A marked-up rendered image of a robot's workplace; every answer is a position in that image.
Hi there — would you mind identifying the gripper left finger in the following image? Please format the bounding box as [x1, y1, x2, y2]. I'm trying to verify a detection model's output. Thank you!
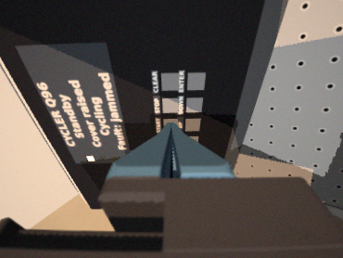
[105, 123, 172, 181]

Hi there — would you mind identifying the beige benchtop instrument with black keypad panel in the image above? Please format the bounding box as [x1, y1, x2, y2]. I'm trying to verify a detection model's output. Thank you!
[0, 0, 288, 229]

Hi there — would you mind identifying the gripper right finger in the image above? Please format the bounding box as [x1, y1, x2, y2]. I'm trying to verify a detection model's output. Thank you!
[171, 123, 235, 178]

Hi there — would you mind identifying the grey perforated base plate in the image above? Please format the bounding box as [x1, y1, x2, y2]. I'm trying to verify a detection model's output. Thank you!
[234, 0, 343, 211]

